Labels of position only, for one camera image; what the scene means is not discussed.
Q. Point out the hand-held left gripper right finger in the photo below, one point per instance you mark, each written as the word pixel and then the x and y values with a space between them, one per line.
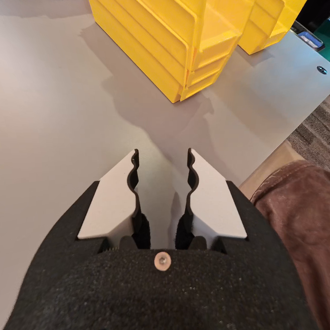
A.
pixel 216 206

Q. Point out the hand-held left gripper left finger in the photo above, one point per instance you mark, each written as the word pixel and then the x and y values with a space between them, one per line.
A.
pixel 108 206

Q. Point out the grey desk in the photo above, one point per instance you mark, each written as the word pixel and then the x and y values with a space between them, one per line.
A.
pixel 51 103

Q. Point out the round metal desk screw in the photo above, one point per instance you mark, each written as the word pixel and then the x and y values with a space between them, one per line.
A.
pixel 321 69

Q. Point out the person's brown trousers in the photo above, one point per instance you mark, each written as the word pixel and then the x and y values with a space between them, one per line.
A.
pixel 296 219

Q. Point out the small blue box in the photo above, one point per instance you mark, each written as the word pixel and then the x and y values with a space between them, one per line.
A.
pixel 310 40

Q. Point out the green mat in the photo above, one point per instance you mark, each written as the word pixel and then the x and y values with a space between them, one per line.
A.
pixel 323 31

